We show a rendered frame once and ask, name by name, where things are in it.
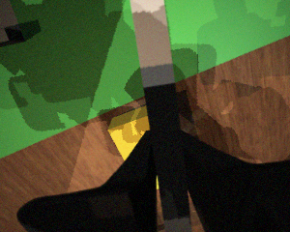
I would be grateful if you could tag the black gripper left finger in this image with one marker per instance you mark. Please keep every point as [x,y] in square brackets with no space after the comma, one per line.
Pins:
[126,202]

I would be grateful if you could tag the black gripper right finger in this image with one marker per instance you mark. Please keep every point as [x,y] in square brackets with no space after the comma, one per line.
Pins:
[226,191]

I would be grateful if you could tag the yellow rectangular bar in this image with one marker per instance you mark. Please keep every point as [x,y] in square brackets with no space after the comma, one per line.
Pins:
[127,129]

